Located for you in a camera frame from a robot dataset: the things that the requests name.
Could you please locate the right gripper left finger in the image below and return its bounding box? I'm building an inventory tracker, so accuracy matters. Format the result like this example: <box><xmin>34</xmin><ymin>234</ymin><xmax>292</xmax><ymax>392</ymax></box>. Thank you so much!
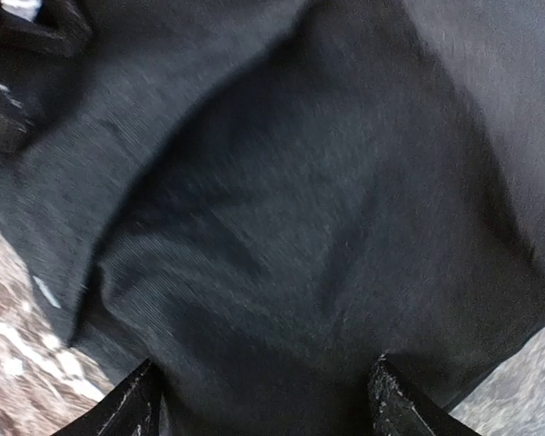
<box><xmin>65</xmin><ymin>360</ymin><xmax>162</xmax><ymax>436</ymax></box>

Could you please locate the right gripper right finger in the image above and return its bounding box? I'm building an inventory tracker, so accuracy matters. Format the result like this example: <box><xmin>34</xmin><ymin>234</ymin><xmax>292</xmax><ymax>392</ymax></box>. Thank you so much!
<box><xmin>368</xmin><ymin>355</ymin><xmax>477</xmax><ymax>436</ymax></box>

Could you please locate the black long sleeve shirt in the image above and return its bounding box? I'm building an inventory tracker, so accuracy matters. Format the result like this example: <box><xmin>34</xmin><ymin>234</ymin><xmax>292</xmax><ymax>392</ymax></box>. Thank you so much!
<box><xmin>0</xmin><ymin>1</ymin><xmax>545</xmax><ymax>435</ymax></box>

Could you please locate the grey folded shirt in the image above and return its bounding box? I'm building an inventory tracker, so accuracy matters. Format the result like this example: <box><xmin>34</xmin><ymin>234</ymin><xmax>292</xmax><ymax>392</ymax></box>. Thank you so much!
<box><xmin>451</xmin><ymin>328</ymin><xmax>545</xmax><ymax>436</ymax></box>

